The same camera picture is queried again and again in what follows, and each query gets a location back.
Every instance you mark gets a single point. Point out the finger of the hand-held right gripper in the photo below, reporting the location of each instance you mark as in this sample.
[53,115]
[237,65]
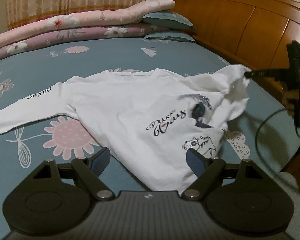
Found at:
[265,73]

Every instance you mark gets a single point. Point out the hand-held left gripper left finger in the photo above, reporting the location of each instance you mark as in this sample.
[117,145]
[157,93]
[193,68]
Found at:
[101,161]

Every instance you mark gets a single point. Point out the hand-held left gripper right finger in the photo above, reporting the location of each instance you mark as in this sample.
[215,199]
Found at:
[196,162]

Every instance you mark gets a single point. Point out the white long-sleeved printed shirt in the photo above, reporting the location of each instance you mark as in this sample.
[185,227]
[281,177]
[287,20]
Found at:
[140,105]

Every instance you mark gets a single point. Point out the person's right hand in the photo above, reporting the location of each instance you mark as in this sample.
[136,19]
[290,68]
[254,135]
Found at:
[288,100]

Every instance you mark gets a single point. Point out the wooden bed headboard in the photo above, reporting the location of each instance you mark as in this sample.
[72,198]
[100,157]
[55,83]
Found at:
[227,17]

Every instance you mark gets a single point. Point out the teal pillow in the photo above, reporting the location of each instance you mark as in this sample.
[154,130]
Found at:
[170,20]
[170,37]

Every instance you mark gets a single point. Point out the blue floral bed sheet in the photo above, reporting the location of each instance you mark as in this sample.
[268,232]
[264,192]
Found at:
[35,75]

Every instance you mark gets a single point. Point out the purple floral quilt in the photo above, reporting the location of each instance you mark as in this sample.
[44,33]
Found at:
[77,32]

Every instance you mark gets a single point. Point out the pink floral quilt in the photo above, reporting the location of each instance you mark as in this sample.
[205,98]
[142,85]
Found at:
[90,17]

